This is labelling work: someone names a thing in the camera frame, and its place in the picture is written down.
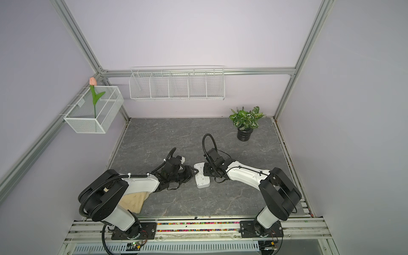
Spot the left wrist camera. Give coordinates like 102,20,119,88
176,155,186,164

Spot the white vented cable duct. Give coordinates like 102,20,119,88
71,240,260,255

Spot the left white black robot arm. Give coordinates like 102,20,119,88
78,148,199,255

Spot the beige work glove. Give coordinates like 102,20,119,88
108,191,151,214

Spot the white wire wall shelf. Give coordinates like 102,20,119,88
129,65,225,101

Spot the white mesh wall basket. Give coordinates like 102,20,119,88
64,86,124,134

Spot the white digital alarm clock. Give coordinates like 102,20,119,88
194,163,210,189

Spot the pink artificial tulip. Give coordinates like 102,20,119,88
89,77,106,118

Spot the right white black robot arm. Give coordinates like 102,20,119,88
202,133,302,238

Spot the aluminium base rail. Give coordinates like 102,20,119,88
65,216,334,244

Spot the green potted plant black pot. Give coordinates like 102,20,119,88
229,106,265,141

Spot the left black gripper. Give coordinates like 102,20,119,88
169,165,199,184

